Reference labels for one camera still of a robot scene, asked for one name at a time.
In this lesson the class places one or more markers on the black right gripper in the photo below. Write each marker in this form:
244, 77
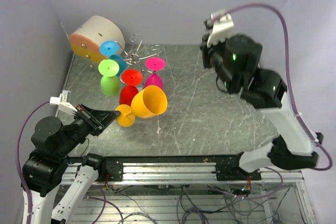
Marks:
206, 51

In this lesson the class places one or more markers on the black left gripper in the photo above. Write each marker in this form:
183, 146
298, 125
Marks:
92, 117

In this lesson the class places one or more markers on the orange plastic wine glass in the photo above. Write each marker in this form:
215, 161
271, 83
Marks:
148, 103

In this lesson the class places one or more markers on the red plastic wine glass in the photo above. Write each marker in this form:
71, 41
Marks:
132, 78

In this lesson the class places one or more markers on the pink plastic wine glass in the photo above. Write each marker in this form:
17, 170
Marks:
155, 64

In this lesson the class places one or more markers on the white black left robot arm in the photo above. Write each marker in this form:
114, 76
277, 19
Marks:
42, 173

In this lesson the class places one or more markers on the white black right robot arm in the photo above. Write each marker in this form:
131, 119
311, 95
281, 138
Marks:
235, 61

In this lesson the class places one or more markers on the green plastic wine glass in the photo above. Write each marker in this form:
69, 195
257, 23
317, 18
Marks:
110, 84

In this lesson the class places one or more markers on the blue plastic wine glass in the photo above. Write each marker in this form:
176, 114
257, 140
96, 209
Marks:
109, 49

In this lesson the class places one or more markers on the beige round box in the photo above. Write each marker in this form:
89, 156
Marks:
87, 39

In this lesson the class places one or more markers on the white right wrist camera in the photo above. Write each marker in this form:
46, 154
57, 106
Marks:
221, 24

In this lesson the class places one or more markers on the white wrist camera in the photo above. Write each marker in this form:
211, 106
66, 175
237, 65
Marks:
221, 24
63, 103

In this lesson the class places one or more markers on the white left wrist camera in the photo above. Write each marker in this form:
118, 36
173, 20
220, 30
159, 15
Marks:
63, 103

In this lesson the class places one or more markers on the chrome wire glass rack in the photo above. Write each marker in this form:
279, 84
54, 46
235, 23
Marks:
133, 59

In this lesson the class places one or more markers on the aluminium mounting rail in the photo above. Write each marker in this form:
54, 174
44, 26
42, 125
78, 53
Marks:
161, 172

